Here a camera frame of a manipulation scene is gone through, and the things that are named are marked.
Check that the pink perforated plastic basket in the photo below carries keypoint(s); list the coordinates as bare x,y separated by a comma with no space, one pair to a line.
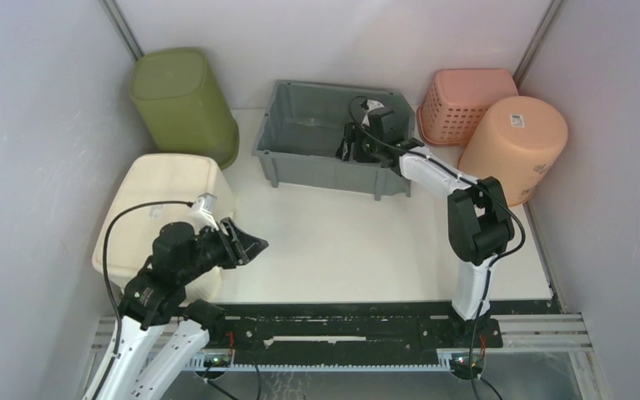
456,102

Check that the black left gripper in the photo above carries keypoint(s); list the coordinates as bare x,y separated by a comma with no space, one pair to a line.
246,247

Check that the right aluminium frame post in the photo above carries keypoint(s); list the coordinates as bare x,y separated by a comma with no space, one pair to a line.
539,37

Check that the aluminium front rail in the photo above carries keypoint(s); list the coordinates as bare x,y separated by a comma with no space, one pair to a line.
539,335

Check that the orange plastic bucket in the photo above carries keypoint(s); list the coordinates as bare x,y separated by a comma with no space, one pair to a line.
517,141

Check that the left aluminium frame post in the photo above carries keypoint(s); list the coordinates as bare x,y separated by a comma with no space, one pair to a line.
122,27

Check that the grey plastic storage bin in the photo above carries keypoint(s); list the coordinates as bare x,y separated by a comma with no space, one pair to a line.
303,126

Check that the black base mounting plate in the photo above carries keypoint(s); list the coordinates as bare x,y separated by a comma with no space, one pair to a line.
376,334

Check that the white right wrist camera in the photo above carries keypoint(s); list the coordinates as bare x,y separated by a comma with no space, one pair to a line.
370,104

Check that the cream perforated plastic basket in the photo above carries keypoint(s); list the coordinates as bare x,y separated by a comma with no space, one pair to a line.
165,180

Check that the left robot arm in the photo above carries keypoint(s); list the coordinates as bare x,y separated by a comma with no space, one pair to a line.
155,335

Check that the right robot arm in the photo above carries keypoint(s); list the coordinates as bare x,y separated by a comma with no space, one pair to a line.
479,223

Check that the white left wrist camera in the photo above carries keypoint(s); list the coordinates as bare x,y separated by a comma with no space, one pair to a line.
201,211

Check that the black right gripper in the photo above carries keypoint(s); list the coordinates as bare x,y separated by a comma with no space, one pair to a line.
352,134

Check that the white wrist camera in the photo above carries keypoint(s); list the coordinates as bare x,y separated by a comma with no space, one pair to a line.
370,104
201,211

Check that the aluminium frame post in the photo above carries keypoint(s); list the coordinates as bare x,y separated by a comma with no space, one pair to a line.
122,27
539,37

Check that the green perforated waste bin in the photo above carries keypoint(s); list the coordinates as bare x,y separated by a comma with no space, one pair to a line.
183,106

